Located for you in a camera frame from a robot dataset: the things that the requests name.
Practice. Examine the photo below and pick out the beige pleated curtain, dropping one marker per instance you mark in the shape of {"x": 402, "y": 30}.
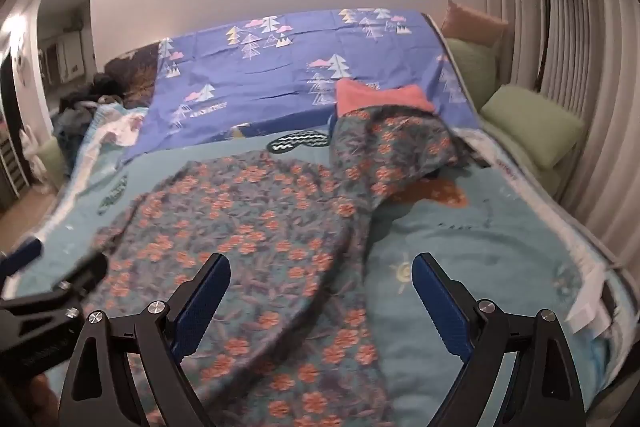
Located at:
{"x": 590, "y": 57}

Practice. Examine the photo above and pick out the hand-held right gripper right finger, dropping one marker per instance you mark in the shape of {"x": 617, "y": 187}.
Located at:
{"x": 442, "y": 307}

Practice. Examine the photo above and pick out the teal printed bedspread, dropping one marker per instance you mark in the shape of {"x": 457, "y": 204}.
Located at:
{"x": 450, "y": 232}

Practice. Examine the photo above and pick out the small green pillow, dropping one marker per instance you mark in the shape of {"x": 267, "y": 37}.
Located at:
{"x": 472, "y": 67}

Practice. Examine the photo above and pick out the teal floral pants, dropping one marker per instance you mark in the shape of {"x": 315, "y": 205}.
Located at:
{"x": 250, "y": 217}

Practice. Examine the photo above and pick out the green cushion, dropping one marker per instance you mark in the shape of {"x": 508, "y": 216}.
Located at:
{"x": 52, "y": 159}

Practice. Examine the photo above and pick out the light quilt with white border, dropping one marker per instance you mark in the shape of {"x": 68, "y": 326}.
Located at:
{"x": 115, "y": 129}

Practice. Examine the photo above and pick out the tan pillow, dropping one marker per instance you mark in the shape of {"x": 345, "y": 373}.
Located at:
{"x": 472, "y": 24}

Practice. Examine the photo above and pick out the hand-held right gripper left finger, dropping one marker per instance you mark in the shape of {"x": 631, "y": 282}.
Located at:
{"x": 200, "y": 302}

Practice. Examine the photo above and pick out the pile of dark clothes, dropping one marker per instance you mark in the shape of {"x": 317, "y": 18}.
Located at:
{"x": 80, "y": 112}

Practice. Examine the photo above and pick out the blue tree-print sheet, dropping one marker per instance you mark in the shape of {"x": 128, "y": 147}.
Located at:
{"x": 280, "y": 57}

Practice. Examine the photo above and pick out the dark floral blanket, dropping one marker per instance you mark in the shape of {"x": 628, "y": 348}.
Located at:
{"x": 135, "y": 72}

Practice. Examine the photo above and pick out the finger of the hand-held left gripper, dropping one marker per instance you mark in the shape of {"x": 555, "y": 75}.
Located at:
{"x": 87, "y": 272}
{"x": 25, "y": 251}

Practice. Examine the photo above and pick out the large green pillow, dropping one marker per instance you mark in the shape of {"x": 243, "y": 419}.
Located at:
{"x": 535, "y": 127}

